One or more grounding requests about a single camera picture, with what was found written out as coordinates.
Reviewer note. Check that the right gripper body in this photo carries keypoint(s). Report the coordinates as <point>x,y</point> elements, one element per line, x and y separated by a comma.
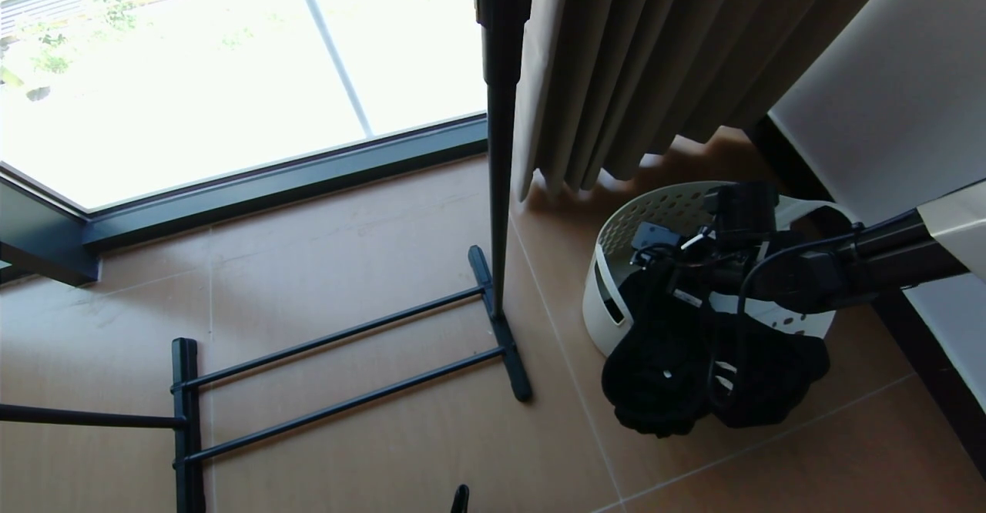
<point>724,278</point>

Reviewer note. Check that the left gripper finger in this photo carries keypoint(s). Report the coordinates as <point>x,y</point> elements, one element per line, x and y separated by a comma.
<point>460,501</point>

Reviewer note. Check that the black shorts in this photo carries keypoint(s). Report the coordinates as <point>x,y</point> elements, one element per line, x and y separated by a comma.
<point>655,359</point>

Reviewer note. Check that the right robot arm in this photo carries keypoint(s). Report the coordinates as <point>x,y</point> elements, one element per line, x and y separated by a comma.
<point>893,263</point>

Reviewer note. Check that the white laundry basket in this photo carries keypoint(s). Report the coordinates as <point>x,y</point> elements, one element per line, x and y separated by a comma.
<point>655,206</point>

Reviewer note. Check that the black clothes rack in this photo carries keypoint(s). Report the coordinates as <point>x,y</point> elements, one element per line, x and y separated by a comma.
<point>501,189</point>

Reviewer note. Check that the brown curtain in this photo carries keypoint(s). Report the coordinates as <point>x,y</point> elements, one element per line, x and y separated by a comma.
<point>655,51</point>

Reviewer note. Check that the window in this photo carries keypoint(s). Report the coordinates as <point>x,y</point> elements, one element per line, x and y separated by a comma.
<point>192,74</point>

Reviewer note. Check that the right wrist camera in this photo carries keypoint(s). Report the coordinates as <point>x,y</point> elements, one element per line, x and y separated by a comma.
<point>655,239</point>

